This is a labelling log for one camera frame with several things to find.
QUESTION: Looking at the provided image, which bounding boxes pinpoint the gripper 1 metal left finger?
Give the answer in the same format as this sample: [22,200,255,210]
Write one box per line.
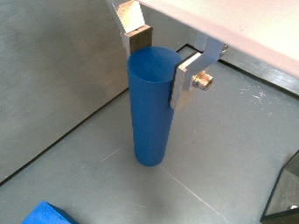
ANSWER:
[106,0,153,56]

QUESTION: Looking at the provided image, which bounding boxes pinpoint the gripper 1 metal right finger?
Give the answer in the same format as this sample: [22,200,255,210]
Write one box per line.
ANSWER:
[170,32,229,110]

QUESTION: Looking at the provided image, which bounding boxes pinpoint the blue round cylinder peg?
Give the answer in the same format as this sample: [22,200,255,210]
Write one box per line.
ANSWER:
[127,46,182,166]

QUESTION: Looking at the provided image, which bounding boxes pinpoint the blue shape sorting board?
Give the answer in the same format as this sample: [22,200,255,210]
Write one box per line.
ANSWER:
[22,201,79,224]

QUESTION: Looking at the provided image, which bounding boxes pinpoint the black curved cradle holder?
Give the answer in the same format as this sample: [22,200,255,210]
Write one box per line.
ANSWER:
[261,151,299,224]

